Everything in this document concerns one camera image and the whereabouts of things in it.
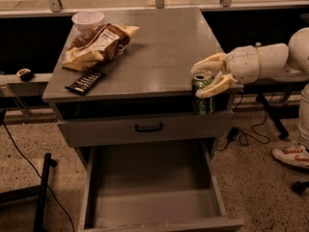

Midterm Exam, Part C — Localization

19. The black chocolate bar wrapper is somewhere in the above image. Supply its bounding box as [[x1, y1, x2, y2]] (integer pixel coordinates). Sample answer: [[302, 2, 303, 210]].
[[66, 70, 105, 96]]

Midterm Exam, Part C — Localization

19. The brown yellow chip bag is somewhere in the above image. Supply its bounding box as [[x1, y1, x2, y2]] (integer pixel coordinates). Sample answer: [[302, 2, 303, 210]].
[[62, 23, 139, 72]]

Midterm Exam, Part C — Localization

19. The black power adapter with cable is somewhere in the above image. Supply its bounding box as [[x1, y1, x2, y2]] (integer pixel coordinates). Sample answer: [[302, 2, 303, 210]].
[[216, 109, 270, 152]]

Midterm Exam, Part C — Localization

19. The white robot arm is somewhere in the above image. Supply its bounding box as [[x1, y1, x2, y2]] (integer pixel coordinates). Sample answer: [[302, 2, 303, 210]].
[[190, 27, 309, 99]]

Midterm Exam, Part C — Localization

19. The grey drawer cabinet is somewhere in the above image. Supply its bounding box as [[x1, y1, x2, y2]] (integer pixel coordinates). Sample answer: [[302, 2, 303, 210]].
[[42, 8, 239, 160]]

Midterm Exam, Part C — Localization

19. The white bowl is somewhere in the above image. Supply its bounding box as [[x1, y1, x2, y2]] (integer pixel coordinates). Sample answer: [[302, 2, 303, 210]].
[[71, 11, 104, 32]]

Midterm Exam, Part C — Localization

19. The black drawer handle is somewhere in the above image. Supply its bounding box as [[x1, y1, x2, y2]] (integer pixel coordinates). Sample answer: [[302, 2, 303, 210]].
[[134, 123, 163, 132]]

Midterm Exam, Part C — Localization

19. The black stand leg left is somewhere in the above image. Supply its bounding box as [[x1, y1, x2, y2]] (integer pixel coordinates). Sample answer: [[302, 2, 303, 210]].
[[33, 153, 57, 232]]

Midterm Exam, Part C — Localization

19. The black cable left floor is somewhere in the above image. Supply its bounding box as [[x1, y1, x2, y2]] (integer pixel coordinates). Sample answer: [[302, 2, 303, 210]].
[[1, 121, 76, 232]]

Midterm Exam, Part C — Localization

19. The white orange sneaker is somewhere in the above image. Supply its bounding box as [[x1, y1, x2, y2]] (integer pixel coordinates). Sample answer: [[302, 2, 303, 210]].
[[272, 144, 309, 169]]

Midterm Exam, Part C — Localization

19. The open grey lower drawer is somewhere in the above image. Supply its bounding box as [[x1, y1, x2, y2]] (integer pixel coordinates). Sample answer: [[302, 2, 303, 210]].
[[78, 139, 243, 232]]

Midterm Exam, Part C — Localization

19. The closed grey upper drawer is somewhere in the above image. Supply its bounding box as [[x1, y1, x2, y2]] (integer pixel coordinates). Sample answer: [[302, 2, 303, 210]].
[[58, 110, 233, 148]]

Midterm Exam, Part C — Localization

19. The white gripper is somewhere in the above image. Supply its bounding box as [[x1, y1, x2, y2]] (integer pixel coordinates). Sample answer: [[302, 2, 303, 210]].
[[190, 45, 260, 99]]

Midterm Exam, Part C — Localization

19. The green soda can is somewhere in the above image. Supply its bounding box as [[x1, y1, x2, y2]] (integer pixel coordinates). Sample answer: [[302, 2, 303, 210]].
[[191, 72, 215, 115]]

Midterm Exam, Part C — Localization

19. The yellow black tape measure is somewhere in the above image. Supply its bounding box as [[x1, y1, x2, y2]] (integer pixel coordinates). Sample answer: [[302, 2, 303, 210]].
[[16, 69, 35, 82]]

